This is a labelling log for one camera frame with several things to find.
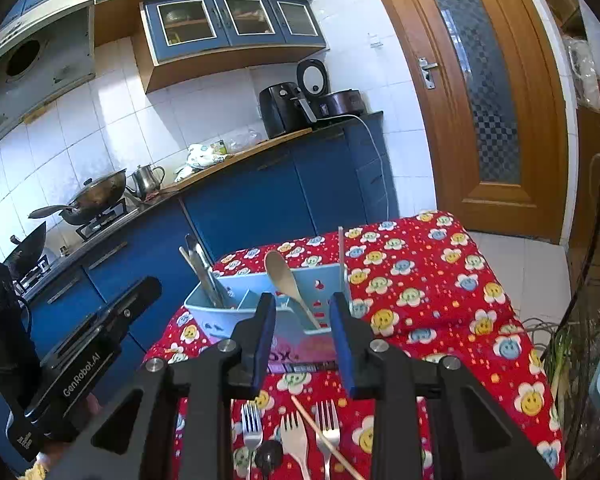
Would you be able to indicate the small dark wok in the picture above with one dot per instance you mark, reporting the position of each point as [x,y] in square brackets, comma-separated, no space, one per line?
[30,252]

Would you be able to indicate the wall cabinet with glass doors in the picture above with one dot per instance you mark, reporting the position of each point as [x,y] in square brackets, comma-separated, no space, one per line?
[190,67]

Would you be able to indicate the white chopstick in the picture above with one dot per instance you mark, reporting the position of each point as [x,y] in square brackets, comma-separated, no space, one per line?
[340,250]

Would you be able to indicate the black spoon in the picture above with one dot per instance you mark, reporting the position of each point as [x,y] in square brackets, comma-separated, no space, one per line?
[268,455]

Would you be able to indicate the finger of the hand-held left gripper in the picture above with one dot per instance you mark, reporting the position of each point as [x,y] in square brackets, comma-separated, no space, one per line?
[135,297]

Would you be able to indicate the wooden door with glass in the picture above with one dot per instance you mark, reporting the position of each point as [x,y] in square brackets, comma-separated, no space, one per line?
[435,150]

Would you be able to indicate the white plastic fork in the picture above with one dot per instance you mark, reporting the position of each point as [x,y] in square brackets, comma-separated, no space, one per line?
[295,445]

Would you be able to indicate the rice cooker with open lid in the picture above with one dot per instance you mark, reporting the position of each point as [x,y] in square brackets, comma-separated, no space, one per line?
[345,102]

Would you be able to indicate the red smiley flower tablecloth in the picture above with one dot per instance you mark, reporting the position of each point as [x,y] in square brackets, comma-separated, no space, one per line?
[430,285]

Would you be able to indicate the black air fryer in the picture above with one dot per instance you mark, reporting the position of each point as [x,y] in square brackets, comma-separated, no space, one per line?
[280,110]

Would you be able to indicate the wooden chopstick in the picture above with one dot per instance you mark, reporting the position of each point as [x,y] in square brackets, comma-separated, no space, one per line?
[305,411]
[187,260]

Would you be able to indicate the metal fork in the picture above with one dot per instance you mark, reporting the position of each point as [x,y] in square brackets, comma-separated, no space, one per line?
[327,435]
[252,435]

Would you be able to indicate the grey range hood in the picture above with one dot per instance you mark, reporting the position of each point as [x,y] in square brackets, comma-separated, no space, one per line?
[45,70]

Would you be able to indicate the large metal wok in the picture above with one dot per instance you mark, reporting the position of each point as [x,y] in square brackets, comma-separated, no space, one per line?
[97,195]

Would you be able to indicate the metal kettle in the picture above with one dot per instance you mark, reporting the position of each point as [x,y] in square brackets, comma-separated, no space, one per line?
[145,180]

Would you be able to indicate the white patterned cloth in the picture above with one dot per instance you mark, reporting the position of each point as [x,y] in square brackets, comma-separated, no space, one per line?
[200,155]

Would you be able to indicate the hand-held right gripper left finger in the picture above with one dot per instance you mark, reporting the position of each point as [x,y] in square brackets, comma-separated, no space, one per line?
[264,340]

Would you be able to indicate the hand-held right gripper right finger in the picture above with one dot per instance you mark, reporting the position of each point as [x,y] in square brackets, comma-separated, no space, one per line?
[341,345]

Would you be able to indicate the metal tongs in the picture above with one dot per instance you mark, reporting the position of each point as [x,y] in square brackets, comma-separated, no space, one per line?
[200,265]

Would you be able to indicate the green onions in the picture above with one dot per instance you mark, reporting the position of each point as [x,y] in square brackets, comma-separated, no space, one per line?
[557,360]

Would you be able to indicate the light blue utensil box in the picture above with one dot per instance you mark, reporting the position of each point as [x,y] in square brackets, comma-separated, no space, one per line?
[240,287]

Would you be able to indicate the blue kitchen base cabinets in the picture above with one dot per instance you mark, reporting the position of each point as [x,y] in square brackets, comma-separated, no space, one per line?
[250,195]

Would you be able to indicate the bagged food packets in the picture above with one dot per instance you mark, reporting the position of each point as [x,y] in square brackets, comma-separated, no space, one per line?
[587,70]

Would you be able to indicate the gas stove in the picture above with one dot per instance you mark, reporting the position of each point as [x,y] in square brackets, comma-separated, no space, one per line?
[105,220]

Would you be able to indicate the white light switch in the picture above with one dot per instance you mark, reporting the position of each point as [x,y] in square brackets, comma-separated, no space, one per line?
[375,42]

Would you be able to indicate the wooden shelf unit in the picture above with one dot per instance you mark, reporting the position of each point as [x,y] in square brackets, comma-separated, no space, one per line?
[595,160]

